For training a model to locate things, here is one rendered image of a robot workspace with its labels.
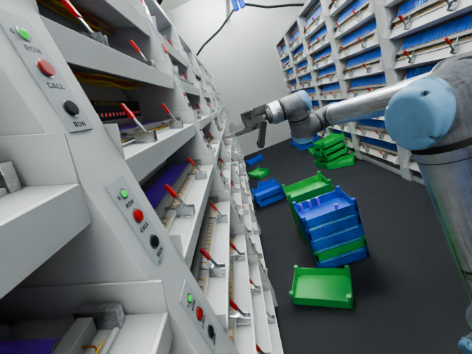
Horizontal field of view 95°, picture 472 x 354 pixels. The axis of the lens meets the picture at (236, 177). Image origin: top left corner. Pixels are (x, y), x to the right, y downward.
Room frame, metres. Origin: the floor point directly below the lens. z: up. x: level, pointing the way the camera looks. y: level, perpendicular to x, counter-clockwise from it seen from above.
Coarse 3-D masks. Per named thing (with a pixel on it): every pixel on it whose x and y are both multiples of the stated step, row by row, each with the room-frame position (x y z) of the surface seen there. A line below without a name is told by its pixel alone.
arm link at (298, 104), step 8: (288, 96) 0.90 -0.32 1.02; (296, 96) 0.88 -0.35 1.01; (304, 96) 0.87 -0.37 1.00; (280, 104) 0.89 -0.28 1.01; (288, 104) 0.88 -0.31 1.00; (296, 104) 0.87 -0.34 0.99; (304, 104) 0.87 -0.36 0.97; (288, 112) 0.88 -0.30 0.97; (296, 112) 0.88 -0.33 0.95; (304, 112) 0.88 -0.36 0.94; (296, 120) 0.89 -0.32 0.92
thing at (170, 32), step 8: (160, 32) 1.63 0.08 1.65; (168, 32) 1.62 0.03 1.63; (176, 32) 1.70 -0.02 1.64; (176, 40) 1.62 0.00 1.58; (176, 48) 1.62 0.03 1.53; (176, 64) 1.62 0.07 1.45; (184, 72) 1.62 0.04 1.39; (192, 72) 1.64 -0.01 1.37; (192, 80) 1.62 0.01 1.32; (200, 88) 1.69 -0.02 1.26; (192, 96) 1.62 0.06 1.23; (200, 96) 1.62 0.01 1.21; (192, 104) 1.63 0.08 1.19; (200, 104) 1.62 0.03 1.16; (208, 128) 1.62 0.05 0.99; (224, 144) 1.71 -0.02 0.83; (224, 152) 1.62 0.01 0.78; (232, 168) 1.62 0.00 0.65; (232, 176) 1.62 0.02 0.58; (240, 184) 1.64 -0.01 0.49; (248, 200) 1.70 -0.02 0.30
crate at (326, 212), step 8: (328, 192) 1.18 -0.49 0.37; (336, 192) 1.18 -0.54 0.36; (312, 200) 1.19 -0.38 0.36; (320, 200) 1.19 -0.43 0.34; (328, 200) 1.18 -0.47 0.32; (336, 200) 1.15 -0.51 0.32; (344, 200) 1.12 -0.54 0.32; (352, 200) 0.98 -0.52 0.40; (296, 208) 1.19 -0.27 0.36; (304, 208) 1.20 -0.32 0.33; (320, 208) 1.14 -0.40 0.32; (328, 208) 1.11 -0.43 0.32; (344, 208) 0.99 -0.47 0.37; (352, 208) 0.98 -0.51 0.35; (304, 216) 1.01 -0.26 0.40; (312, 216) 1.10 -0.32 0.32; (320, 216) 1.00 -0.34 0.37; (328, 216) 1.00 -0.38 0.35; (336, 216) 0.99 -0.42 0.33; (304, 224) 1.01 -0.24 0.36; (312, 224) 1.01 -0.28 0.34; (320, 224) 1.00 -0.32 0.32
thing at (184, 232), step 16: (176, 160) 0.93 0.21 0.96; (192, 160) 0.91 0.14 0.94; (208, 160) 0.92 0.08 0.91; (192, 176) 0.77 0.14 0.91; (208, 176) 0.76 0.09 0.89; (192, 192) 0.62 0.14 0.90; (208, 192) 0.68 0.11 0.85; (176, 224) 0.44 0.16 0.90; (192, 224) 0.43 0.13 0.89; (176, 240) 0.32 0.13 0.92; (192, 240) 0.40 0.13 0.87; (192, 256) 0.38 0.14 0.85
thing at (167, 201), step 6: (186, 168) 0.81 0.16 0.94; (192, 168) 0.86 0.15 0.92; (186, 174) 0.74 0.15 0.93; (180, 180) 0.67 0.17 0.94; (186, 180) 0.73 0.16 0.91; (174, 186) 0.62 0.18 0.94; (180, 186) 0.64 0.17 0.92; (168, 192) 0.57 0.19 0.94; (180, 192) 0.59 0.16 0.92; (168, 198) 0.53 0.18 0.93; (174, 198) 0.57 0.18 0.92; (180, 198) 0.56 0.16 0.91; (162, 204) 0.50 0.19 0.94; (168, 204) 0.51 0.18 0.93; (156, 210) 0.47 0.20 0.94; (162, 210) 0.47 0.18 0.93; (162, 216) 0.46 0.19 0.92; (162, 222) 0.43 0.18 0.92
